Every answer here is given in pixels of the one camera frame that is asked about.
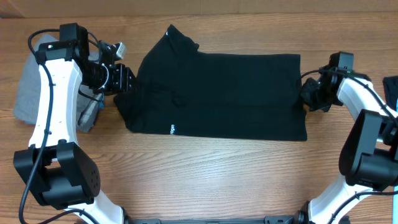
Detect black t-shirt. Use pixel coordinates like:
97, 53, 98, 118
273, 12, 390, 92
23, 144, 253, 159
114, 26, 307, 141

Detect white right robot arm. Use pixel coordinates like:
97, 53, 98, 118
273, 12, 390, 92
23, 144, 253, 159
291, 52, 397, 223

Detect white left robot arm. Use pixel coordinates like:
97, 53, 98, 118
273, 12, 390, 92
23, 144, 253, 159
13, 23, 136, 223

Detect blue garment under shorts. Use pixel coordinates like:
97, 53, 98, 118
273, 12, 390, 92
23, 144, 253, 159
98, 98, 104, 110

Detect dark garment at right edge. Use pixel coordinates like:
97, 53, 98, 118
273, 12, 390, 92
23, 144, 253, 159
382, 76, 398, 111

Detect folded grey shorts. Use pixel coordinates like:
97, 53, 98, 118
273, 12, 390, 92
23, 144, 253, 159
13, 33, 105, 133

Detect light blue item right edge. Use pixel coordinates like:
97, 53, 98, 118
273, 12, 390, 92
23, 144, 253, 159
392, 99, 398, 224

